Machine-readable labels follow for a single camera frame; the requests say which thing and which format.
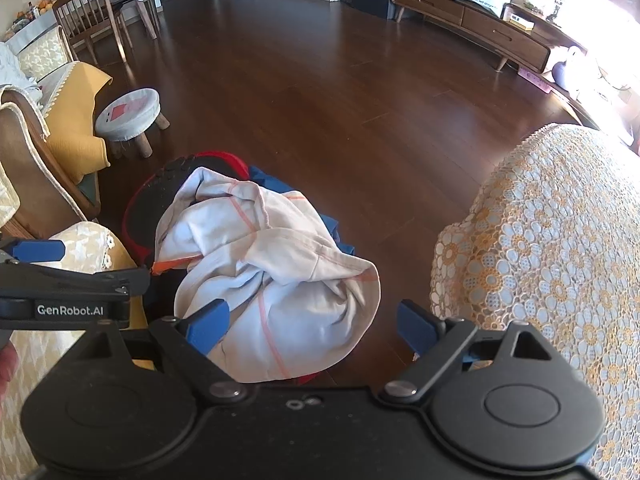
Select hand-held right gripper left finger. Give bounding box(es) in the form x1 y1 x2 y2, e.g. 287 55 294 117
87 299 251 404

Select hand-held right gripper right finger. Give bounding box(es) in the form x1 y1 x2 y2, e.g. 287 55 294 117
380 299 553 403

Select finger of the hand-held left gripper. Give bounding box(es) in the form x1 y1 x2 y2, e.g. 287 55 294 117
0 262 152 301
0 239 67 265

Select red black laundry basket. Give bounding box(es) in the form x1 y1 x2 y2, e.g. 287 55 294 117
122 150 326 386

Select white fleece top orange seams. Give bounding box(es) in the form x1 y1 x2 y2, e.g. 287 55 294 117
154 166 382 381

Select person's left hand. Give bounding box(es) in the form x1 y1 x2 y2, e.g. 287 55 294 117
0 344 21 418

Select wooden sofa yellow cover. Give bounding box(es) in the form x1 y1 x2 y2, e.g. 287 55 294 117
0 25 114 241

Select lace-covered round table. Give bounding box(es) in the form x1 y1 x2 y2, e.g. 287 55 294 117
430 122 640 480

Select blue garment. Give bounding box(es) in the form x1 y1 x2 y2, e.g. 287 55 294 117
247 164 357 262

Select round white stool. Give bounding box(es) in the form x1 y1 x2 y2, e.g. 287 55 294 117
94 87 171 160

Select wooden dining chair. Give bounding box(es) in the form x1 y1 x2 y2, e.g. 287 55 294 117
52 0 134 64

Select purple kettlebell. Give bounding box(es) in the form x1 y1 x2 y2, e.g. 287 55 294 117
552 45 589 92

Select wooden TV cabinet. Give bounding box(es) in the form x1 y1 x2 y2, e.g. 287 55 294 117
391 0 593 75

